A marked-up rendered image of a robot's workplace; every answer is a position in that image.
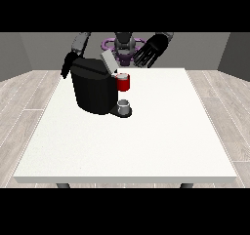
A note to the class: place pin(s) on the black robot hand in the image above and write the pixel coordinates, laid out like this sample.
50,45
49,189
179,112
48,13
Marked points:
66,66
153,48

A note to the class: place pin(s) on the black coffee machine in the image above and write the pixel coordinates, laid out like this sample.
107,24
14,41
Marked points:
92,89

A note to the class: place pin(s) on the small grey coffee pod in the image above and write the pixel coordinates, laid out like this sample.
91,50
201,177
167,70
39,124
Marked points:
122,76

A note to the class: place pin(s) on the pale grey machine lid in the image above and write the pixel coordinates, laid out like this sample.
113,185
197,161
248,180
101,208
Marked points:
108,60

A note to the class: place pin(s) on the red pod holder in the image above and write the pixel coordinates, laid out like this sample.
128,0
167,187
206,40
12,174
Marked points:
123,85

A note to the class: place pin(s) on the grey robot trunk purple rings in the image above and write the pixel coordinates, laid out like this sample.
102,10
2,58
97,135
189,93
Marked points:
123,44

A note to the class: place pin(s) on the small grey cup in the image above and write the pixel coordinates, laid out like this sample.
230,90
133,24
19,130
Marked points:
124,107

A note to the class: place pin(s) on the dark table leg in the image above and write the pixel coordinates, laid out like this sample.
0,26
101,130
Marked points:
63,185
187,185

